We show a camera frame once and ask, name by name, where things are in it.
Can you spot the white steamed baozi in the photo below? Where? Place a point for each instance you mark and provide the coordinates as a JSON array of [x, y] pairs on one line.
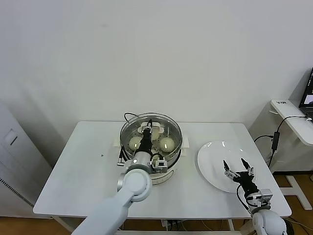
[[155, 136], [167, 144], [134, 144]]

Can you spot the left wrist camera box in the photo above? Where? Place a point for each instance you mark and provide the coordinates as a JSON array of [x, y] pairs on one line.
[[160, 163]]

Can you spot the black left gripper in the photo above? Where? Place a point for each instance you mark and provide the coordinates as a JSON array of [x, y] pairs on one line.
[[146, 143]]

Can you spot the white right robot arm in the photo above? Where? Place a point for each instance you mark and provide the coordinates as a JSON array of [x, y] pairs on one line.
[[267, 221]]

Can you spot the stainless steel steamer basket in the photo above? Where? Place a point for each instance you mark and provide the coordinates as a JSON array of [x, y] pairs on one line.
[[185, 142]]

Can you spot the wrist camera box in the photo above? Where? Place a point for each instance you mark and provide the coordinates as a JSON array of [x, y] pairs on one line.
[[160, 163], [264, 195]]

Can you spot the white power strip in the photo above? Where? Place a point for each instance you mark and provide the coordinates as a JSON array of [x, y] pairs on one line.
[[171, 223]]

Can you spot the black usb hub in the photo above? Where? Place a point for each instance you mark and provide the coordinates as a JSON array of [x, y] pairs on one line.
[[275, 140]]

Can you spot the white table frame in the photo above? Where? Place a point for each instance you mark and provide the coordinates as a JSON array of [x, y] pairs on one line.
[[231, 224]]

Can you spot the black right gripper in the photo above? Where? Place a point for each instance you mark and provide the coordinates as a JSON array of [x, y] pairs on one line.
[[247, 184]]

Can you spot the cream electric cooker base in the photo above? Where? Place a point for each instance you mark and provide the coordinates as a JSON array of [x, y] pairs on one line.
[[171, 171]]

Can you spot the light grey cabinet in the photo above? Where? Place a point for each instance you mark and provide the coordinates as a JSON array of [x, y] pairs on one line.
[[14, 151]]

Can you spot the white round plate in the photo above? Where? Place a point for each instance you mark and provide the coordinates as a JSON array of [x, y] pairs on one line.
[[210, 161]]

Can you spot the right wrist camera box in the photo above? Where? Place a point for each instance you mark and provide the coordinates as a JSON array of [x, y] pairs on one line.
[[264, 195]]

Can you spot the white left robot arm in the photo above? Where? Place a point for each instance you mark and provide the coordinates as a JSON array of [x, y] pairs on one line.
[[134, 184]]

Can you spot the black laptop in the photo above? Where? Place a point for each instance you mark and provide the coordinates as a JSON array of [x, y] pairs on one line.
[[307, 98]]

